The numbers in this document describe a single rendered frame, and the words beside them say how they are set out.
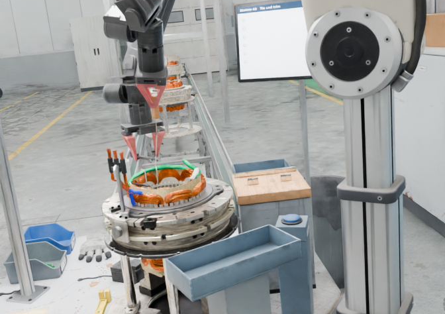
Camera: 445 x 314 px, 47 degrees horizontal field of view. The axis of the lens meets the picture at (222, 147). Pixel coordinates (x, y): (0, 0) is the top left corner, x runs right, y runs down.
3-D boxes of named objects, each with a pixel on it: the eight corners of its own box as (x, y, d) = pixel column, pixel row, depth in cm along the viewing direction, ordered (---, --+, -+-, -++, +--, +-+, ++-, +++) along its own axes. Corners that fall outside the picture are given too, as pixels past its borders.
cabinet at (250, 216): (240, 263, 156) (232, 182, 150) (300, 256, 157) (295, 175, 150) (247, 297, 137) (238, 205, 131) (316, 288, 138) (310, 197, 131)
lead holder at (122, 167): (109, 171, 117) (107, 157, 116) (127, 169, 117) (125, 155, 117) (108, 176, 113) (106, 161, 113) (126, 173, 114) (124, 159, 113)
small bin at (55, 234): (77, 238, 188) (73, 220, 186) (71, 255, 174) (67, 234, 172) (31, 245, 186) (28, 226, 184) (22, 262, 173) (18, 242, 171)
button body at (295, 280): (282, 324, 123) (274, 226, 117) (286, 309, 129) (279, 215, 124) (311, 326, 121) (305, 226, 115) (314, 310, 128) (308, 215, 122)
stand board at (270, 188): (232, 182, 150) (231, 174, 149) (296, 175, 151) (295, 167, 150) (238, 205, 131) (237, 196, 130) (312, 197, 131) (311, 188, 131)
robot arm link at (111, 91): (134, 53, 130) (155, 61, 137) (100, 55, 136) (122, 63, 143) (129, 100, 129) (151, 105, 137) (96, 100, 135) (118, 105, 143)
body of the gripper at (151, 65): (134, 85, 111) (132, 53, 106) (140, 64, 119) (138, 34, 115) (165, 85, 111) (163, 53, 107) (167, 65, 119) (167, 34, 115)
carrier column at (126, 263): (128, 306, 134) (116, 232, 129) (138, 305, 134) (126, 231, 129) (128, 311, 132) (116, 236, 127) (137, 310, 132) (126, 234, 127)
